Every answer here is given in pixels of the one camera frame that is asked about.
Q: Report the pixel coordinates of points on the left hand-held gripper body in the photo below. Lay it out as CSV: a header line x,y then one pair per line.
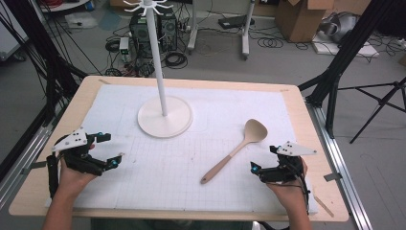
x,y
75,140

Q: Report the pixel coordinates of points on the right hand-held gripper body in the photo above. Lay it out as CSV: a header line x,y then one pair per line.
x,y
292,149

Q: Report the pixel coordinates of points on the wooden spoon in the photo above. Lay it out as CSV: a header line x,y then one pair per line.
x,y
254,131

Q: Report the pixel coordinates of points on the white hook rack stand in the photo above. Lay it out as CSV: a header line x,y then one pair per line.
x,y
164,125

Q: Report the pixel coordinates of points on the person's right hand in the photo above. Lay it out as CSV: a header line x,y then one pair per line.
x,y
290,195

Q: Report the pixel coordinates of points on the person's left hand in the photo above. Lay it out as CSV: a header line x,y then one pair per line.
x,y
72,180

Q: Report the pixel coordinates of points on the white grid mat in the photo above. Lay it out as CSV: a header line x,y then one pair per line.
x,y
159,169

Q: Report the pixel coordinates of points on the metal table clip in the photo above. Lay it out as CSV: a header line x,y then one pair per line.
x,y
332,176
33,166

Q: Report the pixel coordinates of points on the thin wooden strip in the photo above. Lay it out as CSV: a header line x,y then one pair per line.
x,y
324,206

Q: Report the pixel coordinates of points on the black metal truss stand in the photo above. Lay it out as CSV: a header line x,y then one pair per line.
x,y
338,64
54,73

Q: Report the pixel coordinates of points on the small white box device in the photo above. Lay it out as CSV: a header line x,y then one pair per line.
x,y
124,44

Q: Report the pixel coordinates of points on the black tripod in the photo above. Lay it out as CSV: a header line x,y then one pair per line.
x,y
381,103

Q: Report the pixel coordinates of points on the black computer tower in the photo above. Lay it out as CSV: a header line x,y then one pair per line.
x,y
168,30
139,32

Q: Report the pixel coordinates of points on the white foam board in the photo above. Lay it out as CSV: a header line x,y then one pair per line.
x,y
348,49

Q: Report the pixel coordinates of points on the cardboard box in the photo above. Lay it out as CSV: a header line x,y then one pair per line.
x,y
297,19

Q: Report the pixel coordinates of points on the grey appliance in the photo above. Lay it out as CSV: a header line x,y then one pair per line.
x,y
340,25

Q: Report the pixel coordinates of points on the flat black device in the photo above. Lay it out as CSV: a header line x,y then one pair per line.
x,y
234,21

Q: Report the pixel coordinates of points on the white round table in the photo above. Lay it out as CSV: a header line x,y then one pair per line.
x,y
63,4

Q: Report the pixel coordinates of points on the aluminium rail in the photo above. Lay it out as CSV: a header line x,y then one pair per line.
x,y
22,169
344,172

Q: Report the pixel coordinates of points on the white stand frame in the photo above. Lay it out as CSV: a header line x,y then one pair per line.
x,y
245,38

